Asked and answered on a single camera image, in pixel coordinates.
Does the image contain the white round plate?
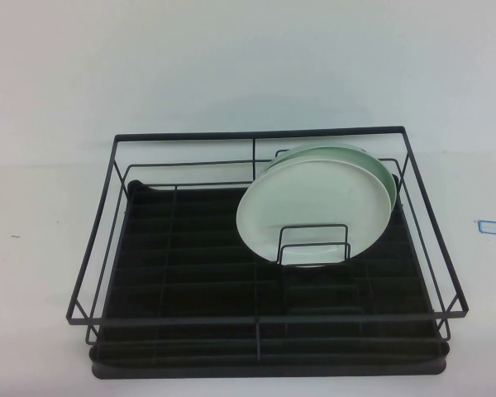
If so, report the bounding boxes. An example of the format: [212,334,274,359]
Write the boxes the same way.
[235,158,389,270]

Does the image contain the black plastic drip tray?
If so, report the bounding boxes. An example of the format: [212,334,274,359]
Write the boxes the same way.
[88,178,451,378]

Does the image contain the pale green round plate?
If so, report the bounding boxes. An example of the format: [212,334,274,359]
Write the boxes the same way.
[265,143,398,208]

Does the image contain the black wire dish rack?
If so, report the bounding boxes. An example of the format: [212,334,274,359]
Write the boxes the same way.
[65,126,469,361]

